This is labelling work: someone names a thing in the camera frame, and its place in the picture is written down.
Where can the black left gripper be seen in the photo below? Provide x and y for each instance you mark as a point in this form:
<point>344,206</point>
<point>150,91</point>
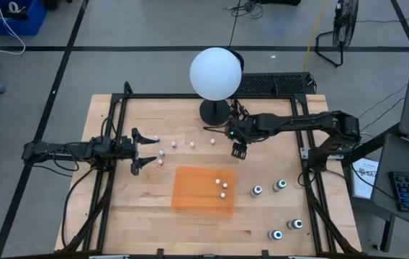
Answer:
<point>123,151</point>

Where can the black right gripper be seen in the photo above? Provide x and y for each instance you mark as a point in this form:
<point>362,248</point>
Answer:
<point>244,129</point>

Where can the large bottle purple tip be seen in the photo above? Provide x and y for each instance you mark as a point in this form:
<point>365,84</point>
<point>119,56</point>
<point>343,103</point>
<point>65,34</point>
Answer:
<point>256,190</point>

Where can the large bottle green tip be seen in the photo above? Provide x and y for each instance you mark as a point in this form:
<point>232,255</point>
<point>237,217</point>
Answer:
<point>280,185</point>

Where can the orange translucent plastic bin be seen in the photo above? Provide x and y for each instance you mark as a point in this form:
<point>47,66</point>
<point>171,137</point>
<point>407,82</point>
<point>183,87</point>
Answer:
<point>193,194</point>

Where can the large bottle blue tip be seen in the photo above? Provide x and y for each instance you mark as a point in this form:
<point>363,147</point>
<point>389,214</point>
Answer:
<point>275,235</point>

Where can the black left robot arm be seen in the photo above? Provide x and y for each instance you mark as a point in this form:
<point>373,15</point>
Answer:
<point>67,149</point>

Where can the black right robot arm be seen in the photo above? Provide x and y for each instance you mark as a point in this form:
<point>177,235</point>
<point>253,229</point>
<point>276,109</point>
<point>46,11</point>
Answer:
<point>298,122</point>

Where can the black lamp power adapter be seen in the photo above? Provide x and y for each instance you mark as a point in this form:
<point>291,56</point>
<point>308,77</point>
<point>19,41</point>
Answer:
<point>234,108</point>

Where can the black perforated mat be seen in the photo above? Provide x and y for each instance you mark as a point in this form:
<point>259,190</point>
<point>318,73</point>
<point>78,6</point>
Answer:
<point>280,84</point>

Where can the white globe table lamp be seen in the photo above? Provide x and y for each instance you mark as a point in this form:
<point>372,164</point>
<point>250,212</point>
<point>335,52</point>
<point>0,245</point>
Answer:
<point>215,73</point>

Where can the large bottle dark tip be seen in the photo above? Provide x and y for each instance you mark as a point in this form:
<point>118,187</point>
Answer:
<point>295,224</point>

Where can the white paper sheet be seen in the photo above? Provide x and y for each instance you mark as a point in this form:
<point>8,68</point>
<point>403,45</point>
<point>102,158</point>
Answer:
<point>364,180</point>

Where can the black equipment case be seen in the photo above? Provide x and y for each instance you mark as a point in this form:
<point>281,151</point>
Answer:
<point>280,2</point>

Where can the grey desk with keyboard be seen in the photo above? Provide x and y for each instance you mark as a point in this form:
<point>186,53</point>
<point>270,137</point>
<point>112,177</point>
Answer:
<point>406,154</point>

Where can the black floor fan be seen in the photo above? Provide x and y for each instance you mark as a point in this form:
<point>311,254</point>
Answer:
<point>345,18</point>

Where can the blue plastic storage bin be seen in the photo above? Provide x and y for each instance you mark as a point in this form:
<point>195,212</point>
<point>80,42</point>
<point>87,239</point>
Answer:
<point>10,21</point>

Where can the black aluminium table frame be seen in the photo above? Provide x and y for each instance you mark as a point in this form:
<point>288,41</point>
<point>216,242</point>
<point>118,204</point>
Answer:
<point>208,96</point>

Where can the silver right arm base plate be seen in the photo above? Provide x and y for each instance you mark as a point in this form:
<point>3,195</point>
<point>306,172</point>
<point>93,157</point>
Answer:
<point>303,153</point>

